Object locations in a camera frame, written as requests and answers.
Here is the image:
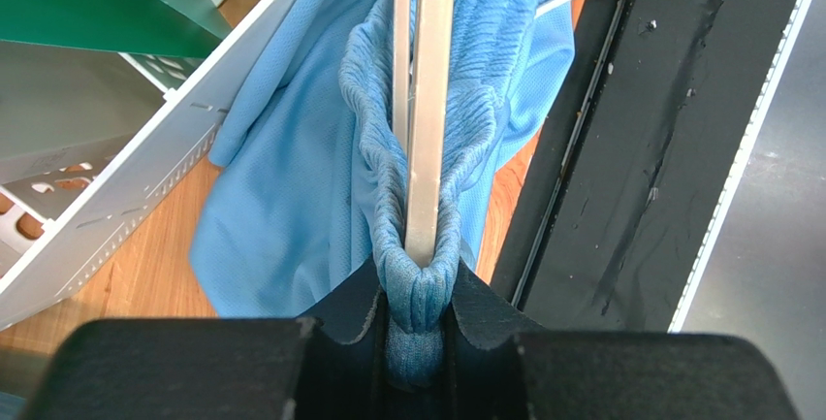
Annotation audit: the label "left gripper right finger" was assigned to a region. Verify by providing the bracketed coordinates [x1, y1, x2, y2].
[445, 266, 798, 419]

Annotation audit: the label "green folder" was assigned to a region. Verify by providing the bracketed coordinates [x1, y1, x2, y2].
[1, 0, 232, 58]

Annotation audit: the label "white file organizer rack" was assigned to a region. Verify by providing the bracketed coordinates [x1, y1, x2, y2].
[1, 0, 296, 329]

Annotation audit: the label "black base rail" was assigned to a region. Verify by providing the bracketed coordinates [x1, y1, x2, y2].
[491, 0, 812, 332]

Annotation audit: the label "light blue shorts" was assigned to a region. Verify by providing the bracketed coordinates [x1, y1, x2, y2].
[190, 0, 575, 387]

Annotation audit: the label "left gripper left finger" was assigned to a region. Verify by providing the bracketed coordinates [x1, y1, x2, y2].
[20, 261, 386, 419]

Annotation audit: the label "beige wooden hanger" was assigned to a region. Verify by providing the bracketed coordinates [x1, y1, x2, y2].
[392, 0, 454, 269]

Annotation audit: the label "grey folder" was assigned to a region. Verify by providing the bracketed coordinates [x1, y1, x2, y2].
[1, 42, 164, 182]

